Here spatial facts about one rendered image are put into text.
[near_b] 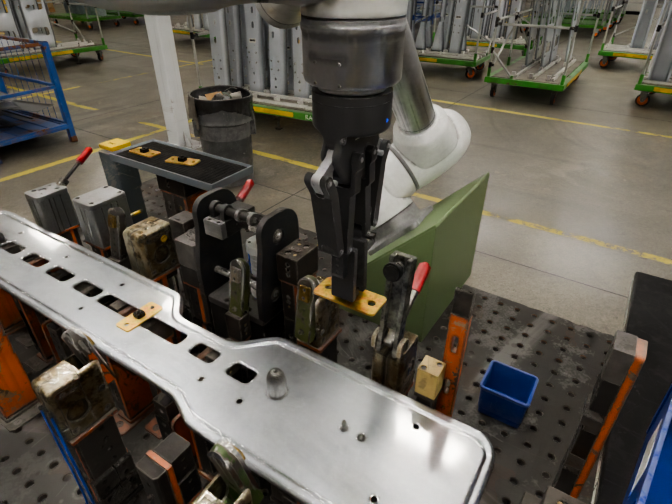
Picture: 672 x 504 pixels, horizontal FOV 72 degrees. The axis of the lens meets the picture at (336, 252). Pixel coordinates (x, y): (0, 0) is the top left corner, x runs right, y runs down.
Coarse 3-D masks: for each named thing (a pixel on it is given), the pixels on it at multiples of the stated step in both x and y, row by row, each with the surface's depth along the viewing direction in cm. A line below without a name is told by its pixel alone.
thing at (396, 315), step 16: (400, 256) 69; (384, 272) 67; (400, 272) 66; (400, 288) 71; (384, 304) 72; (400, 304) 71; (384, 320) 73; (400, 320) 72; (384, 336) 75; (400, 336) 73
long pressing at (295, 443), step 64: (0, 256) 108; (64, 256) 108; (64, 320) 90; (192, 384) 76; (256, 384) 76; (320, 384) 76; (256, 448) 66; (320, 448) 66; (384, 448) 66; (448, 448) 66
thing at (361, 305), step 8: (328, 280) 58; (320, 288) 57; (320, 296) 56; (328, 296) 55; (360, 296) 55; (368, 296) 55; (376, 296) 55; (344, 304) 54; (352, 304) 54; (360, 304) 54; (376, 304) 54; (360, 312) 53; (368, 312) 53; (376, 312) 53
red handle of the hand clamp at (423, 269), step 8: (424, 264) 79; (416, 272) 79; (424, 272) 78; (416, 280) 78; (424, 280) 78; (416, 288) 77; (416, 296) 78; (408, 312) 77; (392, 336) 75; (392, 344) 74
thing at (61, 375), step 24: (72, 360) 76; (96, 360) 75; (48, 384) 70; (72, 384) 71; (96, 384) 75; (48, 408) 71; (72, 408) 73; (96, 408) 77; (72, 432) 74; (96, 432) 79; (96, 456) 80; (120, 456) 85; (96, 480) 82; (120, 480) 87
